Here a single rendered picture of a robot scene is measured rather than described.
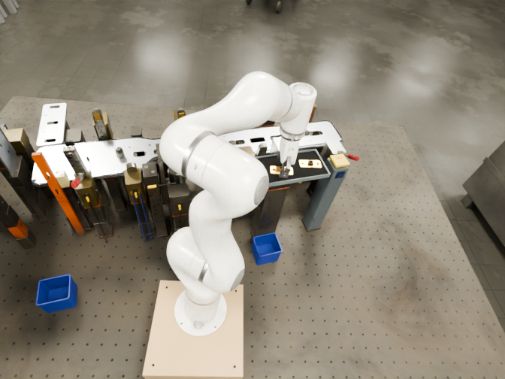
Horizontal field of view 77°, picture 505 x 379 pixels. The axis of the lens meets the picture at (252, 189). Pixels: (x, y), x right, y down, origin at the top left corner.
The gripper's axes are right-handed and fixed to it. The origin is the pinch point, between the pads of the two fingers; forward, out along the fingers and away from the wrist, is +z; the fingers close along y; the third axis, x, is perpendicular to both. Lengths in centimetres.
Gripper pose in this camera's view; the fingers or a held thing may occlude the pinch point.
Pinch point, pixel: (282, 165)
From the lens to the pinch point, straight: 115.2
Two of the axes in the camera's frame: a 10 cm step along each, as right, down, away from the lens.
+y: -0.1, -7.7, 6.4
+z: -1.1, 6.4, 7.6
